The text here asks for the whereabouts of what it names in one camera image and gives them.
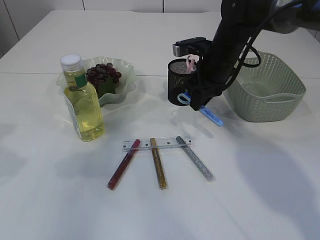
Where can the black mesh pen holder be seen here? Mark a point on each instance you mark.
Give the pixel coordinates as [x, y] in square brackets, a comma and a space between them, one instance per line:
[178, 80]

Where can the blue scissors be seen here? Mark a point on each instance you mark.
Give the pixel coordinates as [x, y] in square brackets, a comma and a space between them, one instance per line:
[185, 99]

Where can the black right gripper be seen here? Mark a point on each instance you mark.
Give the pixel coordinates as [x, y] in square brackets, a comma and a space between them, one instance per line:
[218, 61]

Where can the clear plastic ruler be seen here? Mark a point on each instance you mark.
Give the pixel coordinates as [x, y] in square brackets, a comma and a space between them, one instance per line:
[160, 143]

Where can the red grape bunch with leaves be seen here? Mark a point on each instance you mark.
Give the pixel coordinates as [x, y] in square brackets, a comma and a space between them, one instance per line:
[104, 78]

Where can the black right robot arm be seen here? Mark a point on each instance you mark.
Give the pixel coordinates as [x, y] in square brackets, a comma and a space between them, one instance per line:
[270, 15]

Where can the pale green wavy glass plate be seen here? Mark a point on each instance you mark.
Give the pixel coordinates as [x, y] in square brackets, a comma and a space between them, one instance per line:
[126, 69]

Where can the pink scissors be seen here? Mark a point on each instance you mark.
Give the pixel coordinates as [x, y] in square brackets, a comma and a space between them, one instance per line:
[191, 64]

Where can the yellow tea bottle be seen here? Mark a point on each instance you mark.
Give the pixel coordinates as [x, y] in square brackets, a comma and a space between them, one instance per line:
[80, 100]

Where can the green woven plastic basket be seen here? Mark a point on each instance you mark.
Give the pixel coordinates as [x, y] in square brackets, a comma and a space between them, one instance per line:
[267, 93]

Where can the gold glitter pen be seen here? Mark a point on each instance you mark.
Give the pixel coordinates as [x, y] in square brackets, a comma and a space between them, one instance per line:
[162, 183]

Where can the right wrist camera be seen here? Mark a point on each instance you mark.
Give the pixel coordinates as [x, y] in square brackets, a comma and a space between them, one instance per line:
[187, 46]

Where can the red glitter pen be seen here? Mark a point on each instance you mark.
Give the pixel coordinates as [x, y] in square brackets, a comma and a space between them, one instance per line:
[114, 180]

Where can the silver glitter pen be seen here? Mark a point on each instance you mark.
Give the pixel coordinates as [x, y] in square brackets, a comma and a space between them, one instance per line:
[195, 160]

